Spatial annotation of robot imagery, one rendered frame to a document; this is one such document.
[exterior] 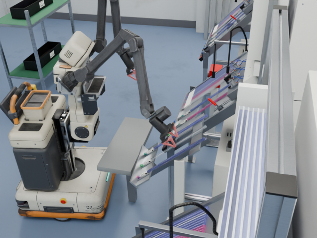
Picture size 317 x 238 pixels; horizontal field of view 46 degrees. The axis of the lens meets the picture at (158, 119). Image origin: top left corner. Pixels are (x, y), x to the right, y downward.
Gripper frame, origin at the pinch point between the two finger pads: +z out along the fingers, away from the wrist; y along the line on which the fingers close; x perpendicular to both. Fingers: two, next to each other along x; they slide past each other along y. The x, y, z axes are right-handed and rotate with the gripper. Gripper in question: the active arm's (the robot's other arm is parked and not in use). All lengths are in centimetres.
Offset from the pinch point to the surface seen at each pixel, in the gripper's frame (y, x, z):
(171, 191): 18, 45, 41
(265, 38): 13, -72, -14
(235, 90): 21.8, -39.0, 3.8
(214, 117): 18.6, -19.3, 10.0
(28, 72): 173, 181, -87
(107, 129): 127, 128, 8
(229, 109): 17.9, -30.4, 10.3
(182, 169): -3.8, 8.6, 16.2
